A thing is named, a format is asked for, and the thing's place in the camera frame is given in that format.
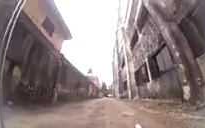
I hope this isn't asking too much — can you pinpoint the grey rubble strip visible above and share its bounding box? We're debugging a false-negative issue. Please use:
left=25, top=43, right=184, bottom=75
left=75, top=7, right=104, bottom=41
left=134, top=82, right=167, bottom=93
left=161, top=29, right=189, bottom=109
left=121, top=97, right=205, bottom=128

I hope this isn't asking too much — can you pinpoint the pink building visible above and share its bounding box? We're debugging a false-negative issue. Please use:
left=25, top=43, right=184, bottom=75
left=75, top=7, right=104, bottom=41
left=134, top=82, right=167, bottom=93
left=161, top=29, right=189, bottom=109
left=87, top=75, right=102, bottom=98

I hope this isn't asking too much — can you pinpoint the reddish dirt road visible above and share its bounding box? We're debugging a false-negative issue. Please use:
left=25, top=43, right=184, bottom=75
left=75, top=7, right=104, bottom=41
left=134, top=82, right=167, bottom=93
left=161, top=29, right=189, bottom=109
left=0, top=96, right=205, bottom=128

